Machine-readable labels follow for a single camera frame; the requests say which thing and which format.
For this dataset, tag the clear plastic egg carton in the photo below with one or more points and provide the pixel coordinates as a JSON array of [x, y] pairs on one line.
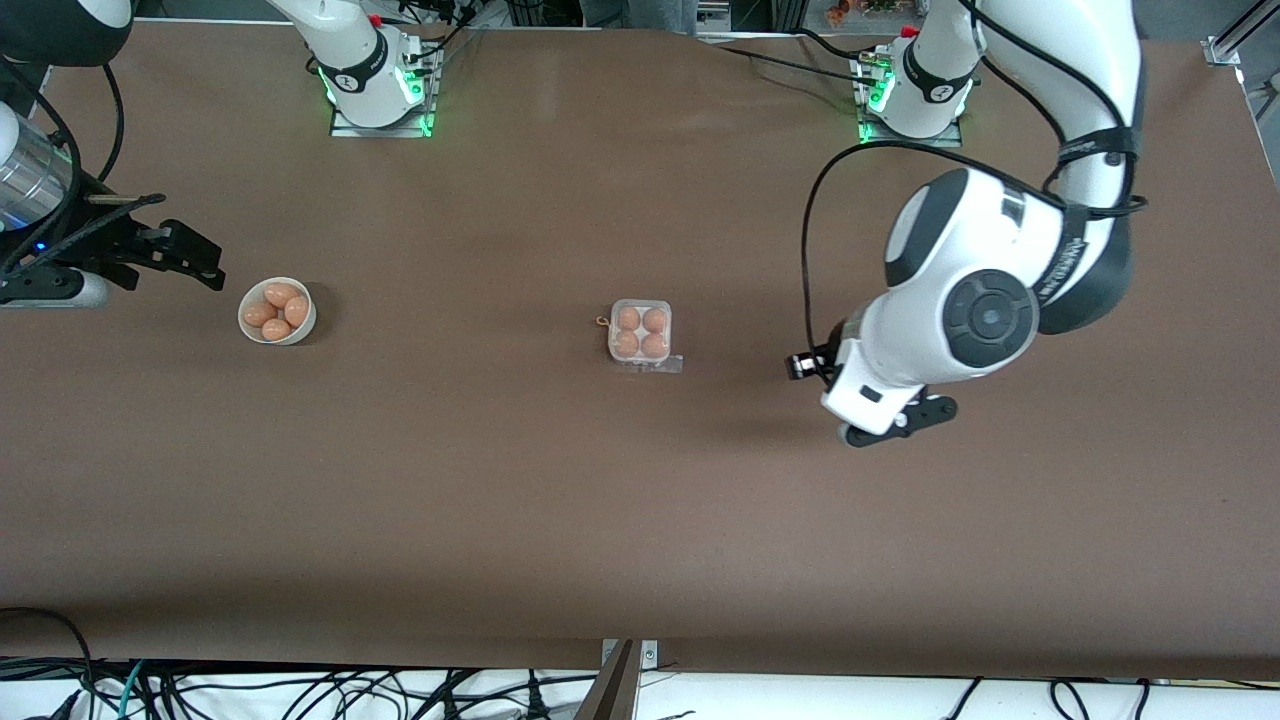
[[660, 366]]

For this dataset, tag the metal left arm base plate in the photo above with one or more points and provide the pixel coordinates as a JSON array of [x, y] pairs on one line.
[[910, 142]]

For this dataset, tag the metal mounting bracket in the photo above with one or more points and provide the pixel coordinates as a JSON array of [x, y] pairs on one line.
[[650, 655]]

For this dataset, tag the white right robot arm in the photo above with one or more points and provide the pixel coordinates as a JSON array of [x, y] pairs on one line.
[[355, 60]]

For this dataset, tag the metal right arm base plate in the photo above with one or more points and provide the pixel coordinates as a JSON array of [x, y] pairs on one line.
[[380, 132]]

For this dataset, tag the brown table cover sheet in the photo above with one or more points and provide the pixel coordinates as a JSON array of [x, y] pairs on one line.
[[640, 500]]

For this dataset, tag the aluminium frame rail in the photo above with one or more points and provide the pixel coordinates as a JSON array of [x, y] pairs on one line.
[[1235, 40]]

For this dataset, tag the white round bowl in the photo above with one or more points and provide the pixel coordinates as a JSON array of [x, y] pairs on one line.
[[300, 337]]

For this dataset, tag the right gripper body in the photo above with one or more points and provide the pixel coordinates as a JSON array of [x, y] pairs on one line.
[[92, 243]]

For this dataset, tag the brown egg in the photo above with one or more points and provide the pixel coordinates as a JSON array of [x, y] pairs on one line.
[[275, 329], [297, 311], [655, 319], [628, 318], [654, 345], [281, 294], [627, 343], [259, 314]]

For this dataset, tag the person in grey trousers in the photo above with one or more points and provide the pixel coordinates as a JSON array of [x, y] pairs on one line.
[[650, 14]]

